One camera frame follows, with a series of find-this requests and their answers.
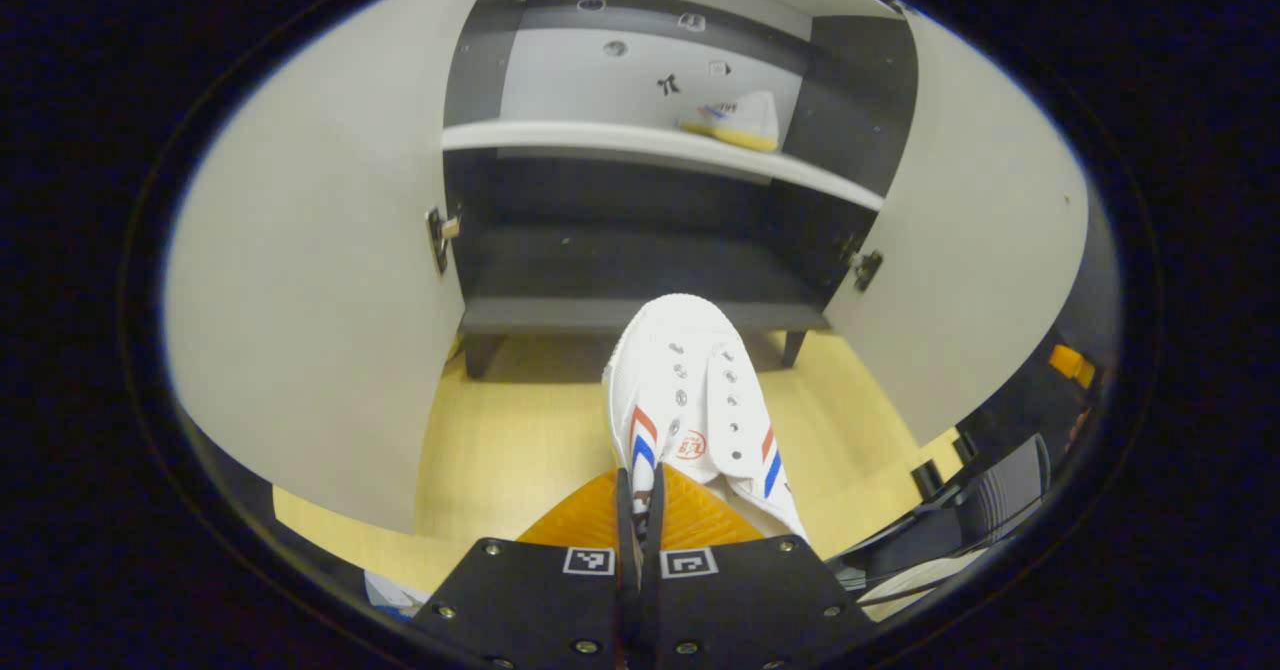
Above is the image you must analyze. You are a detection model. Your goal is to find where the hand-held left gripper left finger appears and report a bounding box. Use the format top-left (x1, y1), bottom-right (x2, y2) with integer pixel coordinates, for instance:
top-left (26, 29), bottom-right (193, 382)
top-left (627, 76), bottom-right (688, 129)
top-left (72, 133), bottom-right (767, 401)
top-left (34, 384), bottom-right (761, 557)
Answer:
top-left (412, 465), bottom-right (641, 670)

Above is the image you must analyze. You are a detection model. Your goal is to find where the grey shoe cabinet door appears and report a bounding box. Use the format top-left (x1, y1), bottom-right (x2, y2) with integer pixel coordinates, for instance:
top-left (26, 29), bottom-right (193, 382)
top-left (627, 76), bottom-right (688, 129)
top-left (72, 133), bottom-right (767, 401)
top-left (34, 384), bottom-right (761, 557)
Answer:
top-left (163, 0), bottom-right (521, 536)
top-left (822, 5), bottom-right (1091, 448)

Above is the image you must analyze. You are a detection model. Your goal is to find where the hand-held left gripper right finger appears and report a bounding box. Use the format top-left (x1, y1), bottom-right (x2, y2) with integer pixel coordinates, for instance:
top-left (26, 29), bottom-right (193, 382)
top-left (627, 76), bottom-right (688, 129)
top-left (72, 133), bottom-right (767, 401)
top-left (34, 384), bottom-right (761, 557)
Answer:
top-left (645, 462), bottom-right (876, 670)

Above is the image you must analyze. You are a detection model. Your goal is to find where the white striped shoe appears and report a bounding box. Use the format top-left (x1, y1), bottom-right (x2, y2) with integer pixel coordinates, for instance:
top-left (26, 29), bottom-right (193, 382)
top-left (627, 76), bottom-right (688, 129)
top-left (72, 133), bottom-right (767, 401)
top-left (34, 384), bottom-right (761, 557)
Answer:
top-left (678, 90), bottom-right (781, 153)
top-left (602, 293), bottom-right (809, 543)

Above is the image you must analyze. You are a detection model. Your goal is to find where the white blue flat object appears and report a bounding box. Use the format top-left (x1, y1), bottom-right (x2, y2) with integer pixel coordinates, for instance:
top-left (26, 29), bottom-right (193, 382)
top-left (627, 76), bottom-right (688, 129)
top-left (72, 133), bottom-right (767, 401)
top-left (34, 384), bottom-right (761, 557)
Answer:
top-left (363, 570), bottom-right (433, 621)

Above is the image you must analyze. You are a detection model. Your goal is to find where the grey shoe cabinet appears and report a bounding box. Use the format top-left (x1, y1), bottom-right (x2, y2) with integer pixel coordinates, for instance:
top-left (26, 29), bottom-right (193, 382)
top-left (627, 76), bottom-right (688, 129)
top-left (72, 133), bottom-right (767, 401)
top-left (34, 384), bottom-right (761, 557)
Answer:
top-left (440, 0), bottom-right (919, 381)

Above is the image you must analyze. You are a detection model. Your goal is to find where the black mesh chair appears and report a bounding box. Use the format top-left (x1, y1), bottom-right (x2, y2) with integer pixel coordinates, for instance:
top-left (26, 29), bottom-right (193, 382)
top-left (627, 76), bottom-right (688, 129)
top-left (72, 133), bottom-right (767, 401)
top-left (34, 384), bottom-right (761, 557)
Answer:
top-left (830, 433), bottom-right (1053, 591)

